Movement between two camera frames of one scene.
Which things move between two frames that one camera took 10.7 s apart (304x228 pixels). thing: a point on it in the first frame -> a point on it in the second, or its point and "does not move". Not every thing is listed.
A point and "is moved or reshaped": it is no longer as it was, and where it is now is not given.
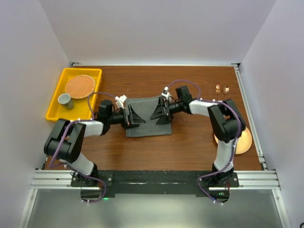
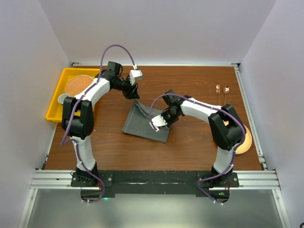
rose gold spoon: x=225 y=90 does not move
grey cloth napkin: x=145 y=107 is moved or reshaped
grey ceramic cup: x=65 y=99 does not move
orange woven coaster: x=80 y=86 does not move
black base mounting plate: x=156 y=182 does not move
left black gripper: x=132 y=118 -> x=131 y=93
